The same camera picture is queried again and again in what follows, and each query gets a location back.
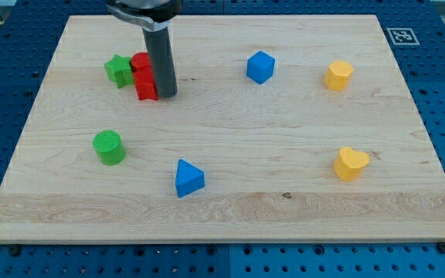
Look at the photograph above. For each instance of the black robot arm end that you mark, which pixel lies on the black robot arm end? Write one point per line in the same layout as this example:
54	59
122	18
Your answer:
150	15

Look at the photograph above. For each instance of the blue triangle block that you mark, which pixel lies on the blue triangle block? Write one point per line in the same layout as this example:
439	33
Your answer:
188	178

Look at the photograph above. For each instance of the wooden board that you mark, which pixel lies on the wooden board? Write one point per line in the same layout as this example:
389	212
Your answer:
267	150

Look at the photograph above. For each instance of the blue cube block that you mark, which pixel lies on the blue cube block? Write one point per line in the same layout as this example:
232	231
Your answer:
260	67

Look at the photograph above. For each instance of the red star block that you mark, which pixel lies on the red star block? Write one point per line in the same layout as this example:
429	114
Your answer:
145	84

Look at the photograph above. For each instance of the red cylinder block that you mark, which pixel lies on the red cylinder block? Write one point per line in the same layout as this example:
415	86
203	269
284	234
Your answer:
140	61

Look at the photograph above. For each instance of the green cylinder block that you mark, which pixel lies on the green cylinder block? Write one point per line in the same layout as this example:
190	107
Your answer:
108	147

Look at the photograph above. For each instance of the grey cylindrical pointer rod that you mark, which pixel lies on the grey cylindrical pointer rod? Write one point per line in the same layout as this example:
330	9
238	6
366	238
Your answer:
159	49

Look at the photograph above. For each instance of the green star block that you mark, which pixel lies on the green star block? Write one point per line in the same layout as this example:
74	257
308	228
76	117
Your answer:
119	71

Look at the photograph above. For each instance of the yellow heart block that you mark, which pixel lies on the yellow heart block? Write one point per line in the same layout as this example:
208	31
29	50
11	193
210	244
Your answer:
350	164

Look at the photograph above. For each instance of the yellow pentagon block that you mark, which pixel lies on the yellow pentagon block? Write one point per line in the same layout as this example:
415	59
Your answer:
338	75

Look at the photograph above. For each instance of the white fiducial marker tag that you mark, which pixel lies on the white fiducial marker tag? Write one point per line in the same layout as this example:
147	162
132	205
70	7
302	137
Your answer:
401	36

